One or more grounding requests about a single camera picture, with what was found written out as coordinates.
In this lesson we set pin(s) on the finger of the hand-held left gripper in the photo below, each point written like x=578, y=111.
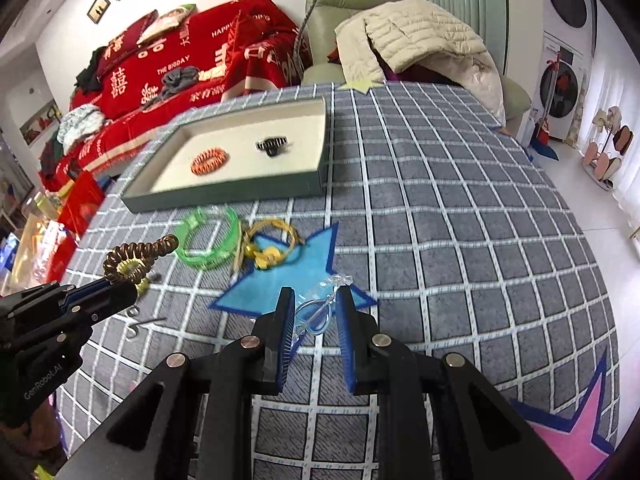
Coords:
x=107, y=305
x=85, y=292

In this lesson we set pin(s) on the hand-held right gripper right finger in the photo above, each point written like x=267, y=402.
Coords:
x=345, y=340

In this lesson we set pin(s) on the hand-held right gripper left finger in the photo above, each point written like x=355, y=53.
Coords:
x=286, y=332

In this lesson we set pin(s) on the gold metal hair clip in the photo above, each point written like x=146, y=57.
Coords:
x=150, y=321

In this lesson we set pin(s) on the clear green hair clip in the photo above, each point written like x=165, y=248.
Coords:
x=230, y=240

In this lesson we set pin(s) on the green tray with cream lining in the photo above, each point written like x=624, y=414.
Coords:
x=280, y=125

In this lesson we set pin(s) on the blue star patch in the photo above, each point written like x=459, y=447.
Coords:
x=300, y=270

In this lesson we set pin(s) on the red gift bag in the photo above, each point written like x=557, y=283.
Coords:
x=82, y=202

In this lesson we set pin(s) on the white green cloth pile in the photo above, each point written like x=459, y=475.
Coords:
x=80, y=122

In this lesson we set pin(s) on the black hair claw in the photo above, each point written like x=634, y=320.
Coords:
x=270, y=145

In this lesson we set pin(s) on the dark clothes pile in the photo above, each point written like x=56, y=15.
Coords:
x=90, y=72

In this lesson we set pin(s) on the grey cloth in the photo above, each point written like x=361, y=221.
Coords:
x=180, y=80

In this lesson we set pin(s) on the pink star patch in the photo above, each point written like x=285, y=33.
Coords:
x=565, y=445

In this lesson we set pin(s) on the red pillow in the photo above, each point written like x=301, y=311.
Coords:
x=125, y=45

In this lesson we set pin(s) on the pale green star patch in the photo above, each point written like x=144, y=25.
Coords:
x=361, y=85

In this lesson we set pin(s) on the red blanket sofa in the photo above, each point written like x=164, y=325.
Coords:
x=200, y=50

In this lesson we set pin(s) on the purple garment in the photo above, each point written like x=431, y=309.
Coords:
x=415, y=72

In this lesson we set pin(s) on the photo print pillow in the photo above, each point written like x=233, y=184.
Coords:
x=167, y=22

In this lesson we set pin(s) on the cream down jacket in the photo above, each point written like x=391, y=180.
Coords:
x=425, y=30

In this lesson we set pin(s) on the shoe rack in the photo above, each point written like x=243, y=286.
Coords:
x=607, y=150

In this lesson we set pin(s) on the white washing machine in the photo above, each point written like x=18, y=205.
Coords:
x=562, y=90

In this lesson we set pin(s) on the green armchair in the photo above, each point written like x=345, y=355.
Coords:
x=350, y=5

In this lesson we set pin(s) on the pale green slatted panel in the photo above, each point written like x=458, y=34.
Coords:
x=465, y=0

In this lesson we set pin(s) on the white dryer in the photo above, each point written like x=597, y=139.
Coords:
x=567, y=0

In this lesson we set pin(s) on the unframed wall picture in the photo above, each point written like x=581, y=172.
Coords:
x=40, y=122

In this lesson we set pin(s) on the small black picture frame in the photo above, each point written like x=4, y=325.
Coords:
x=98, y=8

